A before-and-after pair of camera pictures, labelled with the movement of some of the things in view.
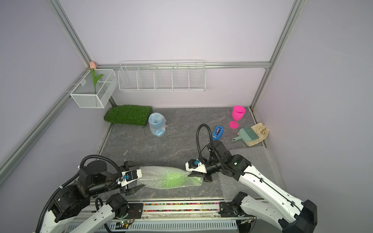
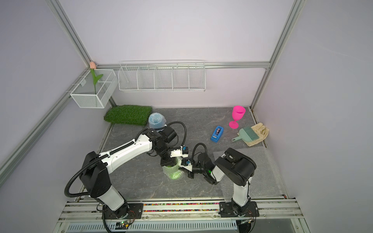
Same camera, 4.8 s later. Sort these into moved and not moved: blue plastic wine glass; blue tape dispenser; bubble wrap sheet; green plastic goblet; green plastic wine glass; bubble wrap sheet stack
Moved: green plastic goblet; green plastic wine glass
Not moved: bubble wrap sheet stack; blue plastic wine glass; blue tape dispenser; bubble wrap sheet
